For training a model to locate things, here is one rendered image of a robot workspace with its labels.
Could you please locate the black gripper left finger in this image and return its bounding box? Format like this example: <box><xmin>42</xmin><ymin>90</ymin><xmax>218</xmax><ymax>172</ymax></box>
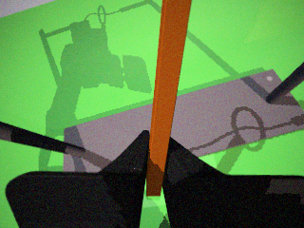
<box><xmin>5</xmin><ymin>130</ymin><xmax>150</xmax><ymax>228</ymax></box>

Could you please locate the orange handle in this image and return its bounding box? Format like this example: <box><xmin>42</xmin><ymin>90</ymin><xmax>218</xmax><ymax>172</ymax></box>
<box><xmin>146</xmin><ymin>0</ymin><xmax>192</xmax><ymax>196</ymax></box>

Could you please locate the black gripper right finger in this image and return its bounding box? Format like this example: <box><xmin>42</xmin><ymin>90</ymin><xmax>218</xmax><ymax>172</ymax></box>
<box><xmin>162</xmin><ymin>137</ymin><xmax>304</xmax><ymax>228</ymax></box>

